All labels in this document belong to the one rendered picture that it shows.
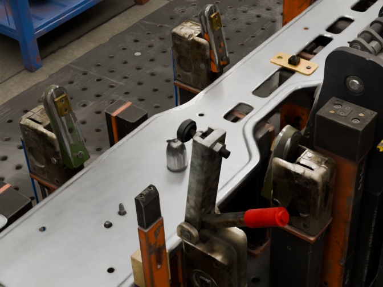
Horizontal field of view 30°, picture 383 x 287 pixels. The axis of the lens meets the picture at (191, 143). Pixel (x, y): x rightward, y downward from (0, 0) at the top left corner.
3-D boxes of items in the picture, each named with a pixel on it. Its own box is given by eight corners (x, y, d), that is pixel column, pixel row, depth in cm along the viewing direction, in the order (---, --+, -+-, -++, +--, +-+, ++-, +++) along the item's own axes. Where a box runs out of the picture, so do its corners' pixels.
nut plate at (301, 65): (268, 61, 131) (268, 56, 130) (279, 52, 133) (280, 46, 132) (309, 76, 126) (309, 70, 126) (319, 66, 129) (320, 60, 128)
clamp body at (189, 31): (194, 149, 160) (186, 11, 138) (239, 169, 153) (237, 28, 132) (167, 171, 154) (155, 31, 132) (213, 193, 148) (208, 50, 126)
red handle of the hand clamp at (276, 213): (200, 205, 93) (290, 197, 81) (208, 219, 93) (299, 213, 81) (180, 224, 90) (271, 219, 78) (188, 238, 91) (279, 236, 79)
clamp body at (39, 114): (73, 237, 140) (42, 92, 118) (118, 263, 134) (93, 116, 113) (39, 266, 135) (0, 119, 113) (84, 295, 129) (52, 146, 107)
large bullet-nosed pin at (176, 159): (176, 163, 112) (173, 130, 108) (192, 171, 111) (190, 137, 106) (163, 174, 110) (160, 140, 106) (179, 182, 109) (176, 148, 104)
